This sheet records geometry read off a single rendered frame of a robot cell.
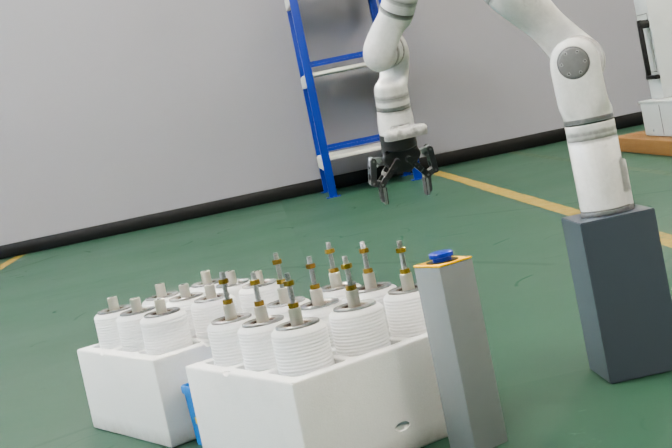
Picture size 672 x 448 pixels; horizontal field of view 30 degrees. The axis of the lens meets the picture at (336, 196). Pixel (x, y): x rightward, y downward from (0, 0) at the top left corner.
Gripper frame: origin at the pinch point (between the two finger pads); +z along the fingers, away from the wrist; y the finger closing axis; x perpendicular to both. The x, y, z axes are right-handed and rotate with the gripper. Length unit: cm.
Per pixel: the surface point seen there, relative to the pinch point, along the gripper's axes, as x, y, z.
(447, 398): 62, 16, 15
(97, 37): -612, 21, 40
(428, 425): 56, 18, 23
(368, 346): 52, 25, 8
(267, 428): 52, 45, 17
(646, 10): -343, -240, 42
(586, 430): 71, -4, 23
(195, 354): 8, 50, 20
